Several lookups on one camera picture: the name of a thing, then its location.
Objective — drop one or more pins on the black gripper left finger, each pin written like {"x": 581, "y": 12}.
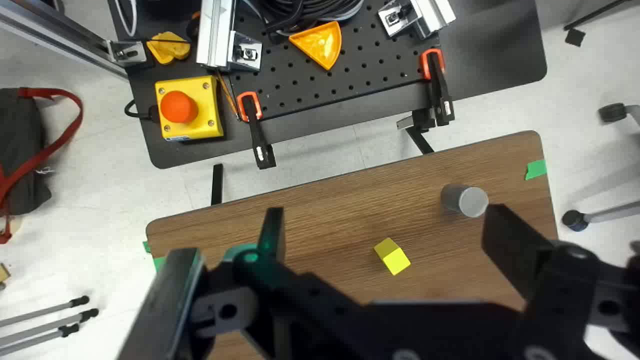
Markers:
{"x": 161, "y": 328}

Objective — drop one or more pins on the orange black clamp left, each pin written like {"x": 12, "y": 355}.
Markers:
{"x": 250, "y": 113}

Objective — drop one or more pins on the yellow emergency stop box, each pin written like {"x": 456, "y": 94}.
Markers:
{"x": 189, "y": 109}

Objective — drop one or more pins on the green tape marker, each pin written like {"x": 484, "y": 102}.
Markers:
{"x": 534, "y": 169}

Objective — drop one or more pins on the aluminium corner bracket rail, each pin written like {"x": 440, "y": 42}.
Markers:
{"x": 424, "y": 16}

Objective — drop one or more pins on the grey cylinder cup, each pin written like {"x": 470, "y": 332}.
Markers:
{"x": 464, "y": 200}

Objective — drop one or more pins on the orange black clamp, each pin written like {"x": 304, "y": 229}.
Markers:
{"x": 433, "y": 71}
{"x": 250, "y": 113}

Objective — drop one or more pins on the orange black clamp right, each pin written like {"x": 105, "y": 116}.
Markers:
{"x": 433, "y": 71}

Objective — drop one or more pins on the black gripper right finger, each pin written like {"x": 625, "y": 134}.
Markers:
{"x": 517, "y": 248}

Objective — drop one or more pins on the aluminium extrusion rail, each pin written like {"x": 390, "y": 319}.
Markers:
{"x": 221, "y": 44}

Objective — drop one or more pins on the orange triangular wedge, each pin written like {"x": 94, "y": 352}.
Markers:
{"x": 323, "y": 44}

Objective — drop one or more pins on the yellow orange plastic piece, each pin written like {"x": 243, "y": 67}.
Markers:
{"x": 169, "y": 46}

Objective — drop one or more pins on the yellow cup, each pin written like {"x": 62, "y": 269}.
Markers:
{"x": 392, "y": 257}

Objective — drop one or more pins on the tripod legs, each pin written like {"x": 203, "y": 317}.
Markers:
{"x": 47, "y": 325}

